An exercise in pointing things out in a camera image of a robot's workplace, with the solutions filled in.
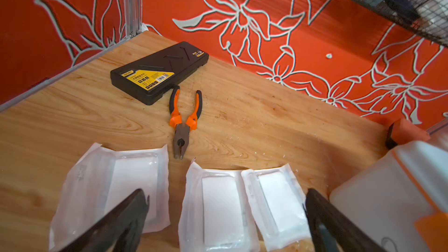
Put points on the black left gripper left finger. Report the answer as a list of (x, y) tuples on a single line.
[(120, 230)]

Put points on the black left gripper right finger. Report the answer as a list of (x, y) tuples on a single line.
[(332, 231)]

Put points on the gauze packet clear wrapper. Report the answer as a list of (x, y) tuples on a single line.
[(102, 179)]

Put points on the grey orange medicine chest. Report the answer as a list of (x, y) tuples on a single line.
[(401, 201)]

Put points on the red plastic tool case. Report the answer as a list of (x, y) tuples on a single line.
[(402, 132)]

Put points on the black warning label case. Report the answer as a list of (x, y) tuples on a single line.
[(149, 78)]

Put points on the orange handled pliers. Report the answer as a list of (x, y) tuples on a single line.
[(183, 128)]

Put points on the aluminium frame post left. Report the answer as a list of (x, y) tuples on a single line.
[(133, 14)]

